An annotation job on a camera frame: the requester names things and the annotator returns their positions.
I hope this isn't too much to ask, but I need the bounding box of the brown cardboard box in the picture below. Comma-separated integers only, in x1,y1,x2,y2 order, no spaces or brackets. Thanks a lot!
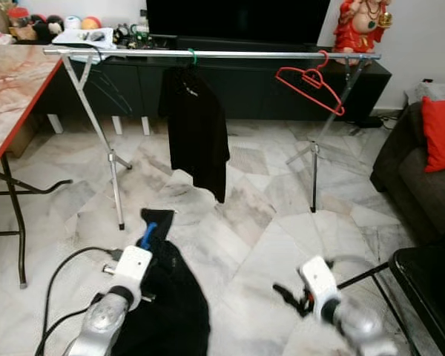
6,115,39,158

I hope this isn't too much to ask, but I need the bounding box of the white paper sheet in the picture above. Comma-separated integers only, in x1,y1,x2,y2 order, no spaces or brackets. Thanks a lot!
52,28,118,64

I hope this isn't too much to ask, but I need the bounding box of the black soundbar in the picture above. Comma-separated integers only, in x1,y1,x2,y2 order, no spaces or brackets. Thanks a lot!
177,36,334,51

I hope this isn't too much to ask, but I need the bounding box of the black flat television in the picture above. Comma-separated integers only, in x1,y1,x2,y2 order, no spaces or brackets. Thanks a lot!
146,0,332,44

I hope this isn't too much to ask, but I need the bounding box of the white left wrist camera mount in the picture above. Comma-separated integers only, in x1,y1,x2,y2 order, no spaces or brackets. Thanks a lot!
108,245,154,309

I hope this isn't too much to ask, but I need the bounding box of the red cushion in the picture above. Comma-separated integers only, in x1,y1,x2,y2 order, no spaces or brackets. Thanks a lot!
421,96,445,173

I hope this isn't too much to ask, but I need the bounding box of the side table with lace cloth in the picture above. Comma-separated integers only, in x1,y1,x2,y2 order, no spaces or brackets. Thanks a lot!
406,80,445,105

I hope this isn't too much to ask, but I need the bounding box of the black TV cabinet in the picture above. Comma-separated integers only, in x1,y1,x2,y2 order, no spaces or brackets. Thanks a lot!
37,41,392,138

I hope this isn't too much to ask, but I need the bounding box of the dark brown fabric sofa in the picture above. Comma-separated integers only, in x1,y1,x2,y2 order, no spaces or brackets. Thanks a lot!
371,93,445,245

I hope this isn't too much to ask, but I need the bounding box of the black shirt with red collar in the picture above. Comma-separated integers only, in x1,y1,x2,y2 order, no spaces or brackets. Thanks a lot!
158,65,231,205

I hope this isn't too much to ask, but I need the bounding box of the red laughing Buddha statue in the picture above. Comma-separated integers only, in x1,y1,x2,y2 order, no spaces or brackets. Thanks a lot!
334,0,392,54

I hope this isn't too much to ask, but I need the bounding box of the blue plastic hanger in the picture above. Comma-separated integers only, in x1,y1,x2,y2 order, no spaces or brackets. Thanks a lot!
137,221,158,251

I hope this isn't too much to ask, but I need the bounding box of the silver metal clothes rack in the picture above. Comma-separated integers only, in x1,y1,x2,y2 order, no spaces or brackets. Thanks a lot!
42,46,383,231

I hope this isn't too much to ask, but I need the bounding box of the jar with red lid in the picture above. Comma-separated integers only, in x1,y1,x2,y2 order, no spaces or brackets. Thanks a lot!
7,6,32,39

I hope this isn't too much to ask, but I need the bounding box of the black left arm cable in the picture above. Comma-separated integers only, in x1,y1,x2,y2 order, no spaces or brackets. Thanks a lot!
33,246,123,356

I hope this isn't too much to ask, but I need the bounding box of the red plastic hanger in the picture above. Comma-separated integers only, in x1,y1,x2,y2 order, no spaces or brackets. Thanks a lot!
274,50,347,117

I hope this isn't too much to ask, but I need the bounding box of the black plush toy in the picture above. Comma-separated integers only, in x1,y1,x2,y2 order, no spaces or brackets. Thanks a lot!
30,15,66,42

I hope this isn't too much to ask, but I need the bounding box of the marble pattern folding table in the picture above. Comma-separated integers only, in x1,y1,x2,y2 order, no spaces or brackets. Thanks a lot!
0,43,73,290

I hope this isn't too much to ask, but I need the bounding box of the black folding chair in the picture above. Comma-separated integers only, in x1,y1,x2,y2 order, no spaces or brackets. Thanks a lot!
334,234,445,356

